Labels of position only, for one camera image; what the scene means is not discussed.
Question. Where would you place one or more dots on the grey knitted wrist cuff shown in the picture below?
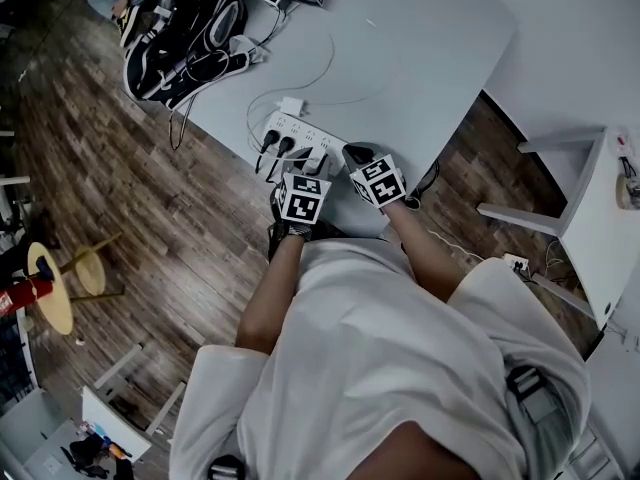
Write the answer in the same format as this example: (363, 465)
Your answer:
(299, 231)

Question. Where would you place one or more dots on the red cylinder canister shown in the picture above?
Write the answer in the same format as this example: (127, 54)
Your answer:
(25, 295)

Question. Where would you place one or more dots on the small white extension socket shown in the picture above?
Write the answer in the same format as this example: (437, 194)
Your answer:
(515, 262)

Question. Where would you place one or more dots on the black grey backpack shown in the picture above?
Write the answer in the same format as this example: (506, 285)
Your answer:
(200, 28)

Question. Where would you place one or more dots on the person's neck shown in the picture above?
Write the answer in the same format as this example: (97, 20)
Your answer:
(415, 458)

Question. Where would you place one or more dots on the white side table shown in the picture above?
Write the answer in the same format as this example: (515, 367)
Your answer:
(595, 228)

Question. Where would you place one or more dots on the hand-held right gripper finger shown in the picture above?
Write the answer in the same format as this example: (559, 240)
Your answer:
(367, 152)
(354, 163)

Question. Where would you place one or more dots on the person's white shirt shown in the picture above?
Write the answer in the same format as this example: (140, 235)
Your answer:
(375, 358)

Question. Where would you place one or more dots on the round wooden side table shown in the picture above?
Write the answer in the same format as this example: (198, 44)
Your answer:
(50, 308)

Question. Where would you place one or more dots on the white charger adapter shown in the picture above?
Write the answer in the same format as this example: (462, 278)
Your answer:
(292, 105)

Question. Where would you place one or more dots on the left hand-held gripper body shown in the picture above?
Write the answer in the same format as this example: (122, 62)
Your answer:
(302, 203)

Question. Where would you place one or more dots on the white power strip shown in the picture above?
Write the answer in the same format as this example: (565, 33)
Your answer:
(305, 130)

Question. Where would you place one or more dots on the dark storage rack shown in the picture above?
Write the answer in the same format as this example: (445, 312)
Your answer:
(12, 363)

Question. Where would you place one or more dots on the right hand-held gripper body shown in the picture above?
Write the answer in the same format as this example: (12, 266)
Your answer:
(382, 188)

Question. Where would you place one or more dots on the person's right forearm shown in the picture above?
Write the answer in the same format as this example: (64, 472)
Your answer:
(425, 253)

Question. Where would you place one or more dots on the person's left forearm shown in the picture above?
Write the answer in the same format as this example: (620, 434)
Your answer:
(270, 293)

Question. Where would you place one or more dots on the black power plug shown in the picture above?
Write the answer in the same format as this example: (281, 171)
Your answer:
(286, 145)
(270, 139)

